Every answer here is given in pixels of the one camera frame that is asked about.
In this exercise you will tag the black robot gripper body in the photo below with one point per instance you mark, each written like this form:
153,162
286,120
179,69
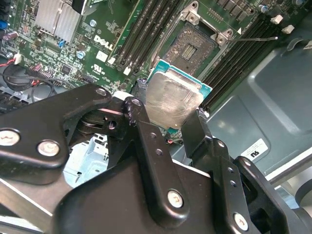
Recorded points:
109,207

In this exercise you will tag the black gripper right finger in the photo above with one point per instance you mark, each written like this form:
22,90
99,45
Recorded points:
219,170

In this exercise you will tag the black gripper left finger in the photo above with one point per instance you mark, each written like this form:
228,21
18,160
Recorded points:
36,122

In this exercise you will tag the silver CPU with green edge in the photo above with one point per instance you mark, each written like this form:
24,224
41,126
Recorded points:
170,97

